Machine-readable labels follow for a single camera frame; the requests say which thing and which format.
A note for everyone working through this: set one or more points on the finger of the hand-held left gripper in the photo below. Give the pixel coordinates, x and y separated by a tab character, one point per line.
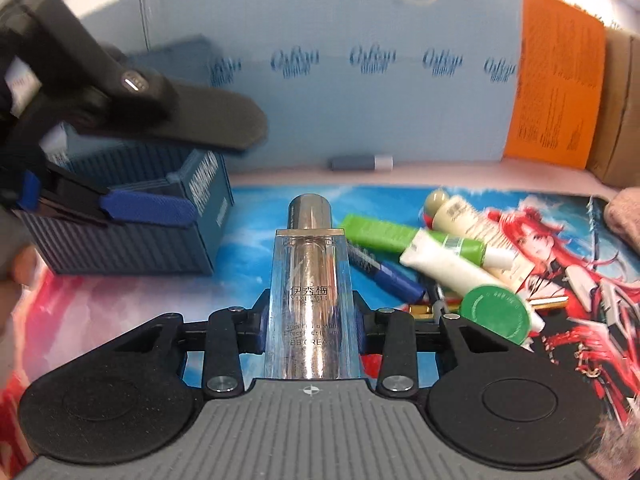
215	120
150	210

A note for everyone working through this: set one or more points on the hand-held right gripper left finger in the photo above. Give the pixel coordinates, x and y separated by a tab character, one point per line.
262	335

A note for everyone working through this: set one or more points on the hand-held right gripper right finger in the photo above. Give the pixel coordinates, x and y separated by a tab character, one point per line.
367	325

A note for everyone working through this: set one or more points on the dark blue striped box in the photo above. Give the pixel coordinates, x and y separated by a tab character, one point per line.
130	252

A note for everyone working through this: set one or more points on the clear silver cosmetic bottle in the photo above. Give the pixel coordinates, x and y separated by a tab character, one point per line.
311	305

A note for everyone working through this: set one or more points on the white cosmetic tube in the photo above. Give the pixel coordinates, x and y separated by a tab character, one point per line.
440	265

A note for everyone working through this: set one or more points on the person's left hand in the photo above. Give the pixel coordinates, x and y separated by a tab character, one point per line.
22	277

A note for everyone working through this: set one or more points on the blue mascara pen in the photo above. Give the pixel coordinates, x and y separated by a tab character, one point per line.
390	277

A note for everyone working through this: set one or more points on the gold lipstick tube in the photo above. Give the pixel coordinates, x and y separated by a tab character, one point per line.
422	310

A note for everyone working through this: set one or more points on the green cosmetic tube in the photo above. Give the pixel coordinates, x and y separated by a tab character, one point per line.
375	230

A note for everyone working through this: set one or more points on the printed anime desk mat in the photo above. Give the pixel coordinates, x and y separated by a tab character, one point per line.
250	215

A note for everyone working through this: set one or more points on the light blue partition board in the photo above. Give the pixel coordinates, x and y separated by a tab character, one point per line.
325	105

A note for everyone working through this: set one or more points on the round green jar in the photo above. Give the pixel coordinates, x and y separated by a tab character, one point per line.
495	315

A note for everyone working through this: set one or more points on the cream tube with beige cap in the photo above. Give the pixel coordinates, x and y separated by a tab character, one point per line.
462	217

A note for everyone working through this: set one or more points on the grey and white marker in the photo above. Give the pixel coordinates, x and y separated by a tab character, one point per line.
357	163

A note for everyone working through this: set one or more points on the slim gold stick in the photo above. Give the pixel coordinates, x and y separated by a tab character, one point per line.
550	302

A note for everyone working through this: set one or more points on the pink cloth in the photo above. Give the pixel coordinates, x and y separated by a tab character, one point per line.
625	215

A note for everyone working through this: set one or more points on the orange paper sheet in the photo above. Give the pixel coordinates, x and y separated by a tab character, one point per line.
555	85

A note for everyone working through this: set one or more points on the large brown cardboard box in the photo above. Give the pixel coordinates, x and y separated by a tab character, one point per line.
620	115

